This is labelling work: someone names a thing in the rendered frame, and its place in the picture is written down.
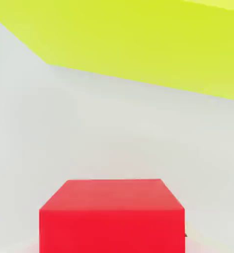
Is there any small red cube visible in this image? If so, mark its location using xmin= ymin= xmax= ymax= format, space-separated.
xmin=39 ymin=178 xmax=186 ymax=253

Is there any large yellow box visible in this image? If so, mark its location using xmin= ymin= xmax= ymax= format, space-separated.
xmin=0 ymin=0 xmax=234 ymax=103

